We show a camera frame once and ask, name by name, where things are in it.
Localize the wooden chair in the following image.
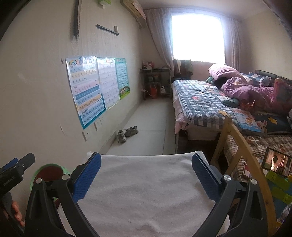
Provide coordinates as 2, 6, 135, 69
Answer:
210, 114, 282, 231

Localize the wall air conditioner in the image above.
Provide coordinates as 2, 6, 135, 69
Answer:
120, 0, 147, 20

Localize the left window curtain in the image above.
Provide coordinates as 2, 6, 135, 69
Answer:
144, 8, 174, 77

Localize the white chart wall poster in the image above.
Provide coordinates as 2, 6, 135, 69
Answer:
97, 57, 120, 110

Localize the green red trash bucket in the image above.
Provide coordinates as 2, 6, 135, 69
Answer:
30, 163, 70, 191

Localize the pink pillow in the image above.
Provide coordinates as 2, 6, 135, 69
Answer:
208, 63, 247, 83

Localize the grey sneaker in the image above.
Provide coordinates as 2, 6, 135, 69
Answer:
117, 130, 127, 143
125, 126, 139, 137

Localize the right window curtain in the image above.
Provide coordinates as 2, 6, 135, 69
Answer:
221, 17, 241, 70

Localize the dark metal shelf rack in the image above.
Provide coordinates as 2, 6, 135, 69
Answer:
140, 67, 172, 100

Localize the bed with plaid quilt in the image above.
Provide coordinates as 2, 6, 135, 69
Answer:
171, 79, 291, 141

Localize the purple blanket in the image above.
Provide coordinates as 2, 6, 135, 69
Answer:
220, 77, 274, 107

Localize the right grey sneaker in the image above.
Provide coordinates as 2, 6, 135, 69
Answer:
125, 126, 139, 137

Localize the red bucket under shelf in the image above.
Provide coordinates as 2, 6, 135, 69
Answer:
149, 86, 157, 98

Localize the person left hand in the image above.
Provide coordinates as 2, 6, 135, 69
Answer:
11, 201, 25, 228

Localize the window curtain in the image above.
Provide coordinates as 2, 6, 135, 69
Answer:
221, 17, 241, 70
144, 8, 174, 77

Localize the left grey sneaker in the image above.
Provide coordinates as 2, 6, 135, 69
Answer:
117, 130, 127, 143

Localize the children book on bed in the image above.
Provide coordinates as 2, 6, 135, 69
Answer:
231, 108, 262, 133

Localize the smartphone with video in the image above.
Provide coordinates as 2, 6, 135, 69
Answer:
261, 148, 291, 177

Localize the green chart wall poster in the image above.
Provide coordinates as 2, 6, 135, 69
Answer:
114, 58, 130, 99

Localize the white table cloth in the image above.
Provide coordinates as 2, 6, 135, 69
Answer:
78, 153, 215, 236

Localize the blue pinyin wall poster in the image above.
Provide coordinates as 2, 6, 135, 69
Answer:
65, 56, 106, 129

